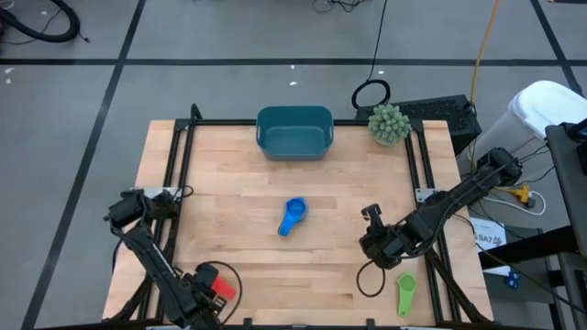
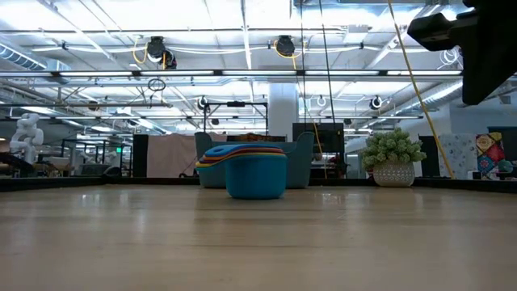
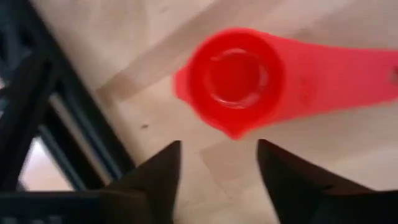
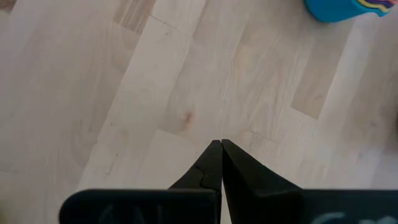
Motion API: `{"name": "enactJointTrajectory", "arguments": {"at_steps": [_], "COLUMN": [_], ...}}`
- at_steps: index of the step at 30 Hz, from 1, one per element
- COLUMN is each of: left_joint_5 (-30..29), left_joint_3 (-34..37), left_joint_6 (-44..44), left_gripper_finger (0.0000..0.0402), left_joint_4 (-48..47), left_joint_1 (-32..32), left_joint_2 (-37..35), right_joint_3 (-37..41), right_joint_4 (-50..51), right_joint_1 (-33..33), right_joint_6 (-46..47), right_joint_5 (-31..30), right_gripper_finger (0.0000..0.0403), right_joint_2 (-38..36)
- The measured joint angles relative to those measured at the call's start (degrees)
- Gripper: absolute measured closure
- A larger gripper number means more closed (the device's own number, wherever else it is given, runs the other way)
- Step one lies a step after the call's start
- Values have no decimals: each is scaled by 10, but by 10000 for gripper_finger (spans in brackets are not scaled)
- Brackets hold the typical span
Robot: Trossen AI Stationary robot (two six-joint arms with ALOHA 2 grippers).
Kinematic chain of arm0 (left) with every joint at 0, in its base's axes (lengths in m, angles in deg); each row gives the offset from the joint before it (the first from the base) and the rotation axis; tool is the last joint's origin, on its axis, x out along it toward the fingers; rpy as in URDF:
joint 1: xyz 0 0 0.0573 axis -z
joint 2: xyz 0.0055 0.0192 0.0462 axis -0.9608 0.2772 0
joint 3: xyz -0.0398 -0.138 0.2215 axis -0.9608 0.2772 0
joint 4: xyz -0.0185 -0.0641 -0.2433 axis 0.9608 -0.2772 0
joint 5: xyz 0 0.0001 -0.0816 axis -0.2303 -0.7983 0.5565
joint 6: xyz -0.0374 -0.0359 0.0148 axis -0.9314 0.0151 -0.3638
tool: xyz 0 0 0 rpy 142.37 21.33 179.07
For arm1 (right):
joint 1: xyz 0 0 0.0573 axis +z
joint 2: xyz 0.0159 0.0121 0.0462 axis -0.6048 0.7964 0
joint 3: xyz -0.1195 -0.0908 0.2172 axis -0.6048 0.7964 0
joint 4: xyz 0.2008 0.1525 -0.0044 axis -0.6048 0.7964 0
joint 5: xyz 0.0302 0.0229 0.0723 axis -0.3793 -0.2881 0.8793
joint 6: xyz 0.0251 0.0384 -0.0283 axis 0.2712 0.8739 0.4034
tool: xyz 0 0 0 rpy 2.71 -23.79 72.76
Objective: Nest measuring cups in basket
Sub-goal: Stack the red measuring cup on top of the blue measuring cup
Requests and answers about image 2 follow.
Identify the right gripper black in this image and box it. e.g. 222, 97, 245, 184
406, 0, 517, 106

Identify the yellow measuring cup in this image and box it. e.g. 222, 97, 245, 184
195, 151, 288, 168

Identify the large teal measuring cup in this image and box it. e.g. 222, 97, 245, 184
195, 154, 288, 200

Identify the grey-teal plastic basket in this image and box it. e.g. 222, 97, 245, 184
194, 131, 315, 190

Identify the white patterned panel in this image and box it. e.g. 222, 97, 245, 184
438, 133, 477, 179

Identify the black upright panel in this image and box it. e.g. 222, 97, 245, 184
132, 133, 149, 178
418, 135, 439, 162

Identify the colourful patterned artwork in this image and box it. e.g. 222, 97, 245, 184
475, 132, 506, 179

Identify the green plant in white pot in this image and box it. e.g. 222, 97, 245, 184
360, 128, 427, 188

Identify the white square column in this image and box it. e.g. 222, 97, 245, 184
268, 83, 300, 142

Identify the long ceiling light strip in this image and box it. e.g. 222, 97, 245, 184
0, 70, 464, 78

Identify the pink partition screen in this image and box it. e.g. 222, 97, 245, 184
145, 133, 227, 178

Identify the white robot figure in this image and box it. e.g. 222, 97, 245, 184
8, 112, 44, 165

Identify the yellow slanted hanging cable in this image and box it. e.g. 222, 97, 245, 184
387, 0, 456, 179

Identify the black table edge rail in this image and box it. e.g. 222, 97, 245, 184
0, 176, 517, 193

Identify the grey ceiling air duct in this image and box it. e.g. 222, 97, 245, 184
0, 42, 72, 82

